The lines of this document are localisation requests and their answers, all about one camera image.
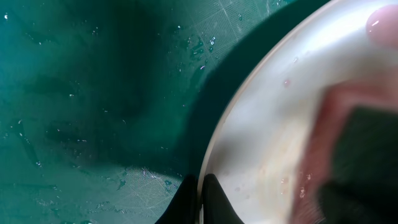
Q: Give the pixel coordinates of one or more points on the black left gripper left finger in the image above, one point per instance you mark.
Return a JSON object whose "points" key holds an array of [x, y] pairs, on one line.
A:
{"points": [[182, 208]]}

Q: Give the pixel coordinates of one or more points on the green and orange sponge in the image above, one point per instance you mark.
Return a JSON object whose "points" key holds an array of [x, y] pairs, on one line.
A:
{"points": [[349, 170]]}

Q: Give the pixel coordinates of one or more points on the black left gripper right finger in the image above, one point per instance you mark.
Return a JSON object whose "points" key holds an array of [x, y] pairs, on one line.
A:
{"points": [[216, 206]]}

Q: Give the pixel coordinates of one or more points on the teal plastic tray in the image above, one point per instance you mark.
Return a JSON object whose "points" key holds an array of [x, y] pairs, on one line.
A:
{"points": [[107, 105]]}

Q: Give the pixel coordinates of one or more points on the light blue plate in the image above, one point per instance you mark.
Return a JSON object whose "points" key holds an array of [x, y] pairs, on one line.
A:
{"points": [[256, 147]]}

